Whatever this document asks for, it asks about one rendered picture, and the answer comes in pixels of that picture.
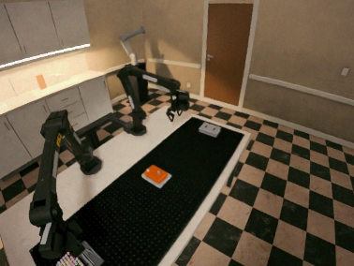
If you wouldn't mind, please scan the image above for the white slotted holder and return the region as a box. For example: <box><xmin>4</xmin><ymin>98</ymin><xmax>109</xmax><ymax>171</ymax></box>
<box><xmin>82</xmin><ymin>241</ymin><xmax>104</xmax><ymax>266</ymax></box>

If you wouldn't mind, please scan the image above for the orange tube rack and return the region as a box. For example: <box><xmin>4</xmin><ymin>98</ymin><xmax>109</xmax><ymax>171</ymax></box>
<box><xmin>144</xmin><ymin>166</ymin><xmax>168</xmax><ymax>185</ymax></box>

